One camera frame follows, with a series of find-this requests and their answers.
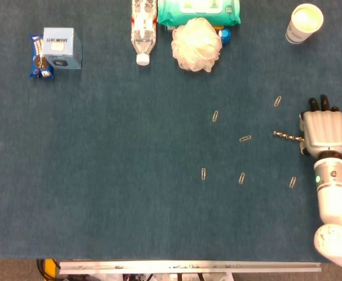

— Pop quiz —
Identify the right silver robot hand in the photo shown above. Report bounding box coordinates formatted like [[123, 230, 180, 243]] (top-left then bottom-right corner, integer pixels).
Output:
[[298, 94, 342, 156]]

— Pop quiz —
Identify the small metal ball chain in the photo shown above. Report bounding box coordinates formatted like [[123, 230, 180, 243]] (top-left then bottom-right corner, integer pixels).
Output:
[[273, 131, 305, 143]]

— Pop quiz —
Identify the white paper cup blue print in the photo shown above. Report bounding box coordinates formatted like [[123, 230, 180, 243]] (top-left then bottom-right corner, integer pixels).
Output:
[[285, 3, 324, 45]]

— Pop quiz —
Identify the blue bottle cap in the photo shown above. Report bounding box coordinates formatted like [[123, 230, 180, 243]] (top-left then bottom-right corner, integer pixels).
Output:
[[218, 28, 232, 46]]

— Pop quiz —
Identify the cream mesh bath loofah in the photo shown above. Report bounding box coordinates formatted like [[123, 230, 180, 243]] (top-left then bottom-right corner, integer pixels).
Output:
[[171, 17, 223, 73]]

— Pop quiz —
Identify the green wet wipes pack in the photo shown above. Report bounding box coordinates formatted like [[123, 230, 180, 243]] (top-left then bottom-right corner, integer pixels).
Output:
[[156, 0, 242, 28]]

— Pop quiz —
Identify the clear plastic water bottle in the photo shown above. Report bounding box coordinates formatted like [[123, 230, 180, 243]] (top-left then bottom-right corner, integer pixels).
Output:
[[130, 0, 158, 66]]

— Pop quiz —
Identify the teal felt table cover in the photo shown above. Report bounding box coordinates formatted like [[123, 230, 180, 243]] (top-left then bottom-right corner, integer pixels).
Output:
[[0, 0, 342, 262]]

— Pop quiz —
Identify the light blue speaker box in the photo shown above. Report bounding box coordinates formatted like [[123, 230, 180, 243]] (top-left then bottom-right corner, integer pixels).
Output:
[[43, 27, 83, 70]]

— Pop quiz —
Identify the blue cookie packet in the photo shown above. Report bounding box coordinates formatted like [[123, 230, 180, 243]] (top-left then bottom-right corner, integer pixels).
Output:
[[29, 34, 55, 80]]

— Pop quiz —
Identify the yellow part under table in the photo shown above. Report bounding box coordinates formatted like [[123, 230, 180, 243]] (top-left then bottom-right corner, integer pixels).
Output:
[[44, 259, 57, 279]]

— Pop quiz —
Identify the aluminium profile rail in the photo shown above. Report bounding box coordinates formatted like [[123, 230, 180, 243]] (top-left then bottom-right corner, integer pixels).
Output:
[[58, 261, 322, 275]]

